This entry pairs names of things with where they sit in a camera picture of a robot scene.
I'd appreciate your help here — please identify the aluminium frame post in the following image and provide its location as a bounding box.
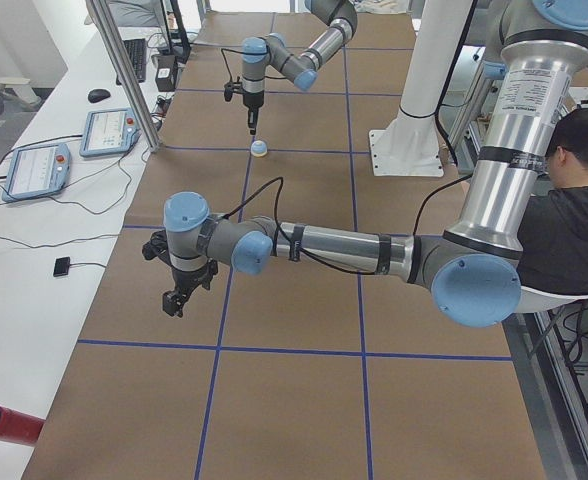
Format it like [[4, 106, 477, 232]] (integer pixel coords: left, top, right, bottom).
[[86, 0, 161, 153]]

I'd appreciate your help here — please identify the black box with label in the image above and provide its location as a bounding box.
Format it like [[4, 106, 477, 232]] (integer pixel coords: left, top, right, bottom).
[[155, 55, 178, 92]]

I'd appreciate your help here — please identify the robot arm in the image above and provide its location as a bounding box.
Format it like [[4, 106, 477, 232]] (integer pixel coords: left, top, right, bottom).
[[162, 4, 588, 327], [225, 0, 358, 135]]

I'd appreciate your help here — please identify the white seat shell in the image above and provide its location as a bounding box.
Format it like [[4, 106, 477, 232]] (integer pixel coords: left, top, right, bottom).
[[514, 286, 588, 313]]

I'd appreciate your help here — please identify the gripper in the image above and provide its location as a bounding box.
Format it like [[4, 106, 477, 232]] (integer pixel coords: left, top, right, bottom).
[[162, 263, 214, 317], [243, 90, 265, 136]]

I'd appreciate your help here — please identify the seated person in black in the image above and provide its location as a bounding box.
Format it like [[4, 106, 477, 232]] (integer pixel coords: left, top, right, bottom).
[[517, 108, 588, 295]]

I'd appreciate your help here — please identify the near teach pendant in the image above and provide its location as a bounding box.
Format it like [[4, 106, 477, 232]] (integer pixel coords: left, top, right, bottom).
[[2, 143, 71, 203]]

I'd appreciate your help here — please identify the black keyboard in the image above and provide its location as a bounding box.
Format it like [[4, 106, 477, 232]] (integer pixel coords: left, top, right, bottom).
[[123, 38, 147, 83]]

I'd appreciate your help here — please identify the small black puck device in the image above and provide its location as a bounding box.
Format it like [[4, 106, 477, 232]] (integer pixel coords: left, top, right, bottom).
[[53, 256, 71, 278]]

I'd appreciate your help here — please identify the blue call bell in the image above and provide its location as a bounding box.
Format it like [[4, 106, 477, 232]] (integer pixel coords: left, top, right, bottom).
[[250, 140, 268, 158]]

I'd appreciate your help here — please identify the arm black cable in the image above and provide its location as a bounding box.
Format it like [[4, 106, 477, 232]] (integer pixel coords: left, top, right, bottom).
[[219, 46, 247, 86], [218, 175, 475, 277]]

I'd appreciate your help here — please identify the red cylinder tube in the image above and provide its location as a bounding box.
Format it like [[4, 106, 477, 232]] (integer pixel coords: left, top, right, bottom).
[[0, 406, 45, 447]]

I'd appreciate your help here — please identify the person at far desk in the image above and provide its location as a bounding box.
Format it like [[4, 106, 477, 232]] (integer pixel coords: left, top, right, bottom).
[[108, 0, 158, 27]]

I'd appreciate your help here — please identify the teach pendant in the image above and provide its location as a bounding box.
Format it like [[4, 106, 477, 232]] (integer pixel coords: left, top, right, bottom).
[[79, 108, 140, 158], [2, 143, 71, 203]]

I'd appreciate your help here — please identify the far teach pendant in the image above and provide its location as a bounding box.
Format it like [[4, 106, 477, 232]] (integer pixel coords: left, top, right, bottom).
[[79, 108, 140, 158]]

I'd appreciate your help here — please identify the black computer mouse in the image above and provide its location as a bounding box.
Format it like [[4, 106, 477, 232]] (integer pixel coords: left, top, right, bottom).
[[87, 88, 111, 104]]

